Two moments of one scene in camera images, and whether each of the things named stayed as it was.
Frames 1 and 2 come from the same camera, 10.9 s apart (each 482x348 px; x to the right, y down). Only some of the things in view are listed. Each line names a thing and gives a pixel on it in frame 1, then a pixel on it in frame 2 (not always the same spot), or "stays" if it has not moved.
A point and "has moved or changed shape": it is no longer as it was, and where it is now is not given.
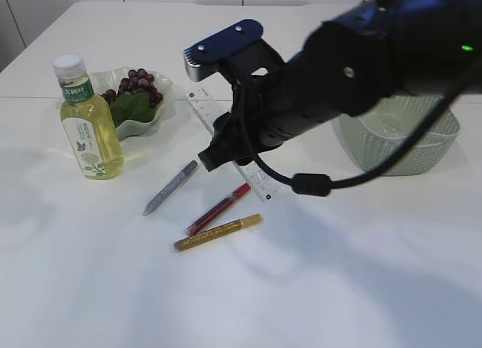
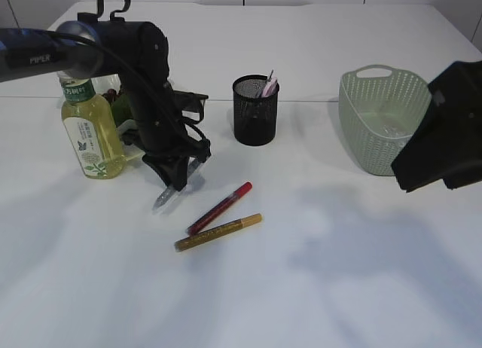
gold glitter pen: x=245 y=221 stays
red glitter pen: x=239 y=193 stays
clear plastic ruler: x=261 y=181 has moved or changed shape
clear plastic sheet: x=393 y=129 stays
